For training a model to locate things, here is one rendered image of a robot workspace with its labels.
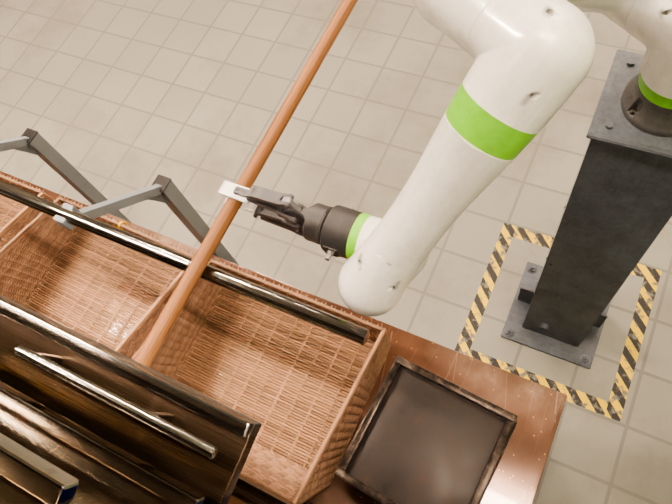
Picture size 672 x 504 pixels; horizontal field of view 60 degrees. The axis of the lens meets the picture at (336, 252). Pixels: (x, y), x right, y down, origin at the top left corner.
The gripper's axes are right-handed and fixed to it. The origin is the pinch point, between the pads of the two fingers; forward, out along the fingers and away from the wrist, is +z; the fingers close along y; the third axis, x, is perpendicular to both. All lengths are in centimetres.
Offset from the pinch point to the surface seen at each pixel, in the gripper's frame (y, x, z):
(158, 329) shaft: -1.6, -30.3, -0.1
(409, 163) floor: 119, 88, 6
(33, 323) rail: -24.1, -38.8, 4.7
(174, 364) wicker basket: 57, -32, 26
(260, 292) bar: 1.7, -16.2, -13.2
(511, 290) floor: 119, 47, -52
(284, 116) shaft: -1.1, 20.0, -0.6
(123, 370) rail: -24.1, -39.2, -12.3
